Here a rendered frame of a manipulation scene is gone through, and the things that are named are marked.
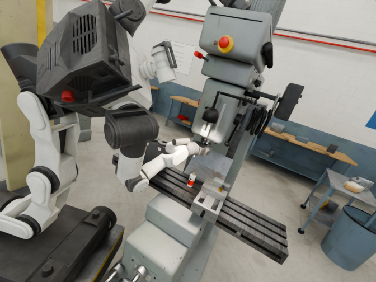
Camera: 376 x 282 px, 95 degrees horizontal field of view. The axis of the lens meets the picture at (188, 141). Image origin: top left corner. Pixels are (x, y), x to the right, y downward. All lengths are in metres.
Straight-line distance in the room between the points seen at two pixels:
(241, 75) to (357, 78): 4.67
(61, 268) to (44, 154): 0.57
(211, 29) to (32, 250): 1.39
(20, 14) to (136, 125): 1.71
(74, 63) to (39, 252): 1.03
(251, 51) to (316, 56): 4.57
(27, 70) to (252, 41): 0.82
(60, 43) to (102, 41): 0.16
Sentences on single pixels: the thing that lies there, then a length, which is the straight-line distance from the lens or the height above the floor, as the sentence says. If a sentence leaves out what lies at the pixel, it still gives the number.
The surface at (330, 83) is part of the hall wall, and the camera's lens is 5.31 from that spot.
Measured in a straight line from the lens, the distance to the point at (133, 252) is 1.14.
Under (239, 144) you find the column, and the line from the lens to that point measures 1.40.
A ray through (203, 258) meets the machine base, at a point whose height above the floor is 0.20.
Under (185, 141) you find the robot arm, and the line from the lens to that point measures 0.90.
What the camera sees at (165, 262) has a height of 0.73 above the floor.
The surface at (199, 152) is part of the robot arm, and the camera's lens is 0.98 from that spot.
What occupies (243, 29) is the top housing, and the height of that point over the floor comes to 1.82.
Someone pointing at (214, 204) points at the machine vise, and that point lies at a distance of 1.04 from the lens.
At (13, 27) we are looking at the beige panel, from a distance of 2.11.
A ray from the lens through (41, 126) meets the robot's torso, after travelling 0.86.
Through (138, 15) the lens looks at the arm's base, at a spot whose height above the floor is 1.76.
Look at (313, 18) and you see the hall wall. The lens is 5.48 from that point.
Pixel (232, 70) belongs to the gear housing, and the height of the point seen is 1.68.
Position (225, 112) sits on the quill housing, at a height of 1.49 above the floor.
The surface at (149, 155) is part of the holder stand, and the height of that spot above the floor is 1.01.
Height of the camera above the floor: 1.62
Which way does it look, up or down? 21 degrees down
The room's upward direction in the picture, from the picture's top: 16 degrees clockwise
